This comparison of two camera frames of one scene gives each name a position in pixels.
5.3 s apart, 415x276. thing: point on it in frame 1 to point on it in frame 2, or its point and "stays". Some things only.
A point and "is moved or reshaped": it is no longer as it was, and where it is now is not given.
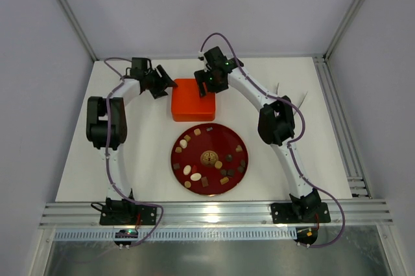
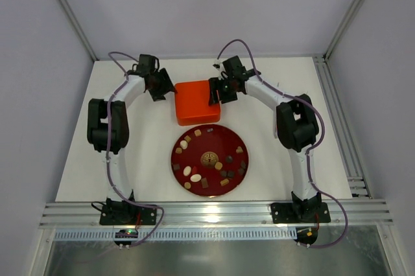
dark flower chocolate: (229, 158) stays
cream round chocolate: (183, 143) stays
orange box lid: (186, 98) is moved or reshaped
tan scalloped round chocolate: (218, 164) stays
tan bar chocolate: (224, 180) stays
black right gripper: (203, 78) to (220, 89)
